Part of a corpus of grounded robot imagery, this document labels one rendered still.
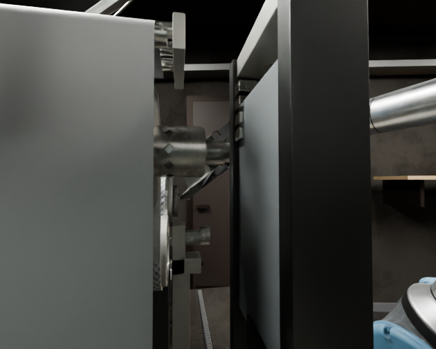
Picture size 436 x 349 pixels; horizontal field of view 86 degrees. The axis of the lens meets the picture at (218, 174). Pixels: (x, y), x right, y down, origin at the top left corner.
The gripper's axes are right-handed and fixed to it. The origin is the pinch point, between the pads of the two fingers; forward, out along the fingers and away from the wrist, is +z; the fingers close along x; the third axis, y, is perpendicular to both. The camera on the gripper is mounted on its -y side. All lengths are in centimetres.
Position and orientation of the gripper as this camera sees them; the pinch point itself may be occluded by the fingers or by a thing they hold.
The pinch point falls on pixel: (186, 197)
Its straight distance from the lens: 53.3
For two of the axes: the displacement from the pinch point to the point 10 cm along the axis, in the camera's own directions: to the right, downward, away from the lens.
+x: 1.6, -0.2, -9.9
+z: -7.6, 6.4, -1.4
